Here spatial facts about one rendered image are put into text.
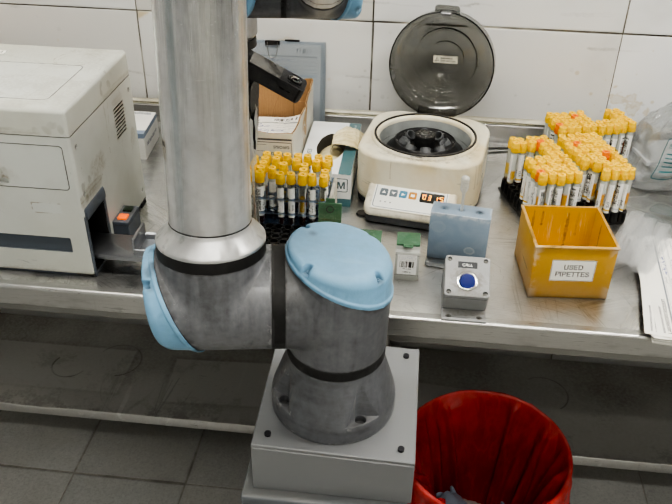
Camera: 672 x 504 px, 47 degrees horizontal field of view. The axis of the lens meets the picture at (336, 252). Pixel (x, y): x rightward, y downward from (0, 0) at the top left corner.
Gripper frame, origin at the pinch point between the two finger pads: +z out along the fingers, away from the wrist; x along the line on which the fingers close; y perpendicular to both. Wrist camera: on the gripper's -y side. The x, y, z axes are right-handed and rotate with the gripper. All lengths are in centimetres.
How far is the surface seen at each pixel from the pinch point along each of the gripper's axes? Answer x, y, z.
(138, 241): 9.3, 17.9, 12.3
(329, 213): 2.8, -13.3, 8.3
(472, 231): 1.8, -37.4, 10.4
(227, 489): -17, 15, 105
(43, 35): -51, 58, -2
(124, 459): -24, 44, 105
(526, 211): -3.6, -46.6, 8.9
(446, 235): 1.2, -33.2, 12.0
